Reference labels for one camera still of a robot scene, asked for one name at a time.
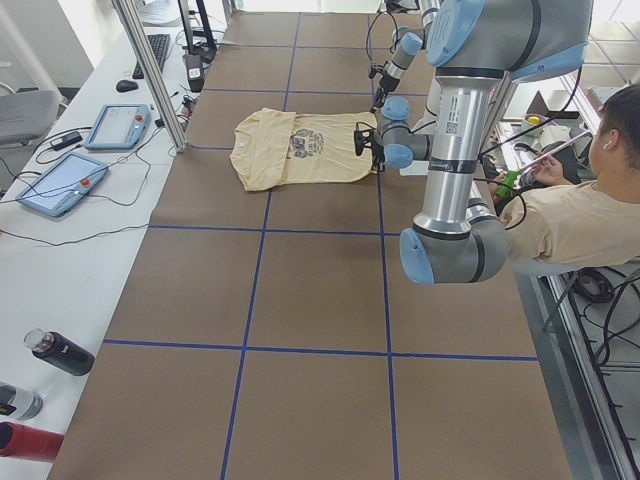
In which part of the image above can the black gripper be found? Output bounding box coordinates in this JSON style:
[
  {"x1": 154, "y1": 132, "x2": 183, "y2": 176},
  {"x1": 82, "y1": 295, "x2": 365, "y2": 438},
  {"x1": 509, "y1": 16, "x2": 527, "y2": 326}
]
[
  {"x1": 371, "y1": 151, "x2": 386, "y2": 174},
  {"x1": 370, "y1": 86, "x2": 396, "y2": 113}
]

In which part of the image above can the beige long-sleeve printed shirt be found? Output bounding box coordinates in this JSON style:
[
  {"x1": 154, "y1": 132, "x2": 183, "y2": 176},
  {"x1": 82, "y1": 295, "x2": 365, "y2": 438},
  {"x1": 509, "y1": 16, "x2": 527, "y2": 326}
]
[{"x1": 230, "y1": 108, "x2": 376, "y2": 191}]

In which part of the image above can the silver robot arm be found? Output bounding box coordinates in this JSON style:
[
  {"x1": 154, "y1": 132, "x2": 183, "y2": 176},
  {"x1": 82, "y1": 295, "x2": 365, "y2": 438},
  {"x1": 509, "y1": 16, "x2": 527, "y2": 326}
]
[
  {"x1": 365, "y1": 1, "x2": 442, "y2": 113},
  {"x1": 372, "y1": 1, "x2": 593, "y2": 284}
]

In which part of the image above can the seated person in beige shirt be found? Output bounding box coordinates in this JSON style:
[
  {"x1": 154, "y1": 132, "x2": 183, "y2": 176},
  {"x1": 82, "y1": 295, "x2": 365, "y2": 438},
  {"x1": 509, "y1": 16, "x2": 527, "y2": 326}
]
[{"x1": 500, "y1": 84, "x2": 639, "y2": 267}]

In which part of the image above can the black keyboard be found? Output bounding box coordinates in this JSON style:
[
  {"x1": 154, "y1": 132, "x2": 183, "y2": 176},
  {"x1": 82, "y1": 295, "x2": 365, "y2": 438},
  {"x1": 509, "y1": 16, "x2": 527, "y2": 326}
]
[{"x1": 132, "y1": 33, "x2": 171, "y2": 80}]

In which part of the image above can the blue teach pendant far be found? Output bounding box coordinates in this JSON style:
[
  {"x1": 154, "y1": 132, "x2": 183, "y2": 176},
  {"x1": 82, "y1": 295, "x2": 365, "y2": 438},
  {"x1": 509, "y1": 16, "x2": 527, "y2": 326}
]
[{"x1": 84, "y1": 104, "x2": 150, "y2": 151}]

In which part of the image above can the blue teach pendant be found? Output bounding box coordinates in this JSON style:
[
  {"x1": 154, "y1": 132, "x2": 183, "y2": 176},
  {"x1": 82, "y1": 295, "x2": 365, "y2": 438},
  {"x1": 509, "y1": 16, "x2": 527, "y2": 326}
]
[
  {"x1": 15, "y1": 152, "x2": 109, "y2": 218},
  {"x1": 84, "y1": 104, "x2": 150, "y2": 151}
]

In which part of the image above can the black computer mouse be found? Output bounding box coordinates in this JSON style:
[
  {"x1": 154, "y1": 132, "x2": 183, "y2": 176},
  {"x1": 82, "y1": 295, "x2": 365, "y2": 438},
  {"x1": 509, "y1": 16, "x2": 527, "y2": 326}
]
[{"x1": 115, "y1": 79, "x2": 139, "y2": 93}]

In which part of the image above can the blue teach pendant near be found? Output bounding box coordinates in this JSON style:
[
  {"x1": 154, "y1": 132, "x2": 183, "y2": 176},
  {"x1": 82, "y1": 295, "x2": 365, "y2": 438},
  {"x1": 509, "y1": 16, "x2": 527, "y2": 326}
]
[{"x1": 15, "y1": 152, "x2": 109, "y2": 218}]

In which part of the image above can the grey office chair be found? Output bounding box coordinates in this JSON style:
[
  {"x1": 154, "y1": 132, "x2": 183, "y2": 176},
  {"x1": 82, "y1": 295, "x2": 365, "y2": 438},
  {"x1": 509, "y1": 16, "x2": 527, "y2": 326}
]
[{"x1": 1, "y1": 90, "x2": 60, "y2": 147}]

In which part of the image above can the black water bottle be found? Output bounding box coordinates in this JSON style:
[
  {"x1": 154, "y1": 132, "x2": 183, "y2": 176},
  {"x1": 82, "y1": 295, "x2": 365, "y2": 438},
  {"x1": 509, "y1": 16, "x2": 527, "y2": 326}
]
[{"x1": 23, "y1": 328, "x2": 95, "y2": 376}]

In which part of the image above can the clear water bottle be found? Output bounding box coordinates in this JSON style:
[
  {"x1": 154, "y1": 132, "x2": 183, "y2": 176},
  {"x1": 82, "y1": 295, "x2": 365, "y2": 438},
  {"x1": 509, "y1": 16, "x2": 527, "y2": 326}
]
[{"x1": 1, "y1": 382, "x2": 43, "y2": 420}]

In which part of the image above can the red bottle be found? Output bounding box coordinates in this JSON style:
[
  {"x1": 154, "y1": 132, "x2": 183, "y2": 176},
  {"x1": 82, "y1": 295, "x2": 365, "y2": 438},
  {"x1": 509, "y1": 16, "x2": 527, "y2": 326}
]
[{"x1": 1, "y1": 422, "x2": 64, "y2": 463}]

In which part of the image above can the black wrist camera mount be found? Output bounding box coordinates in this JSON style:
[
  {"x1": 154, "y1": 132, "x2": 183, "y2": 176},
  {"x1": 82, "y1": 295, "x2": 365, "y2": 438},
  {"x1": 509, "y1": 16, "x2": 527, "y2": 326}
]
[
  {"x1": 353, "y1": 122, "x2": 376, "y2": 156},
  {"x1": 368, "y1": 63, "x2": 384, "y2": 80}
]

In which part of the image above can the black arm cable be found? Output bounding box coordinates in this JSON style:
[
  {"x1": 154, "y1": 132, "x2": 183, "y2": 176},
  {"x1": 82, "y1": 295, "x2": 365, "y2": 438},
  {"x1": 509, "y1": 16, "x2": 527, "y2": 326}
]
[{"x1": 364, "y1": 4, "x2": 401, "y2": 66}]

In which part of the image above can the aluminium frame post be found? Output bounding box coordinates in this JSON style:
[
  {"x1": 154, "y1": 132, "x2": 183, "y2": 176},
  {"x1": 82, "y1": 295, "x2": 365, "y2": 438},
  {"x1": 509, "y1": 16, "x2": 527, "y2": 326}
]
[{"x1": 112, "y1": 0, "x2": 187, "y2": 153}]

